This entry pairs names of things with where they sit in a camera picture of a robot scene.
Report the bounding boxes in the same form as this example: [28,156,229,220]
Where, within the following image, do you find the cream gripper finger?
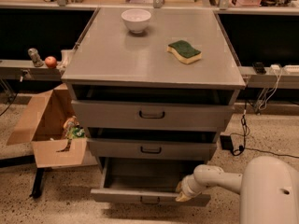
[176,192,190,203]

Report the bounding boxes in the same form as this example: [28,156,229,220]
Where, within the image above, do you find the grey bottom drawer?
[91,158,210,206]

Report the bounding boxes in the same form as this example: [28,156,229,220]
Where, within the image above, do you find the grey drawer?
[72,100,234,132]
[91,158,210,206]
[88,138,217,161]

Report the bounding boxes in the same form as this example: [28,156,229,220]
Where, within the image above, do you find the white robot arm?
[176,156,299,224]

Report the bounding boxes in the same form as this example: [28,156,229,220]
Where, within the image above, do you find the grey middle drawer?
[88,138,217,161]

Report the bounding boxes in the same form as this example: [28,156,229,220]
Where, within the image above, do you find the grey metal drawer cabinet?
[61,7,247,207]

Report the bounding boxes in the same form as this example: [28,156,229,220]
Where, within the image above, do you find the grey top drawer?
[72,100,234,132]

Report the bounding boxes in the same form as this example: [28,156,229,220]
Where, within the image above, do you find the open cardboard box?
[7,84,96,168]

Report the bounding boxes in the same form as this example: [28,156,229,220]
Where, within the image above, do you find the black power adapter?
[220,135,234,151]

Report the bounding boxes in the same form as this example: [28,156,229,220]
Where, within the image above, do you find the colourful items in box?
[62,116,85,140]

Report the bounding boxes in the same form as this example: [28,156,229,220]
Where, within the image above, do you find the green yellow sponge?
[167,40,202,64]

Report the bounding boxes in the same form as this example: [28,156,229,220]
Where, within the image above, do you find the black table leg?
[30,168,45,199]

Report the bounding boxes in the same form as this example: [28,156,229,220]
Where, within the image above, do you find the black phone on shelf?
[252,62,266,75]

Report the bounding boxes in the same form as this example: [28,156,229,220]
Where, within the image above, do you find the white ceramic bowl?
[121,8,151,34]

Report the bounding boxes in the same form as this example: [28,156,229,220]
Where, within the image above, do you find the red apple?
[45,56,58,68]

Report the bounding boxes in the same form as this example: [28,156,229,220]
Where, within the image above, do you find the small grey figurine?
[28,48,44,67]

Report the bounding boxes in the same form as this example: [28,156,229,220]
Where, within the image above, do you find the black floor cable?
[229,100,299,161]

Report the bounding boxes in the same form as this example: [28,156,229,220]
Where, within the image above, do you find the white charger with cables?
[254,63,299,113]

